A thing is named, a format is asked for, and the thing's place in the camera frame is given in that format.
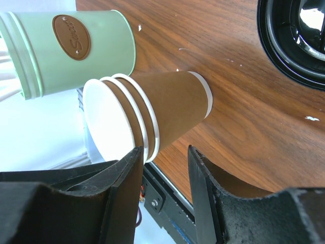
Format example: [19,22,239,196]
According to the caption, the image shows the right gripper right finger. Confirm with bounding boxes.
[187,146,324,243]

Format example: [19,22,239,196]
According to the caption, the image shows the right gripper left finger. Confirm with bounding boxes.
[1,147,143,243]

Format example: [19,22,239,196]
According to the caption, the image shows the brown paper cup stack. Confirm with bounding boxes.
[83,71,213,162]

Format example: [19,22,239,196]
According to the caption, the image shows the green cup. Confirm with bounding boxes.
[1,10,136,100]

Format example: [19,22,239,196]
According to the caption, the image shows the black lid stack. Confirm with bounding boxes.
[256,1,324,91]

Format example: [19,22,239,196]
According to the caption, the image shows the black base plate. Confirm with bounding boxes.
[141,162,198,243]

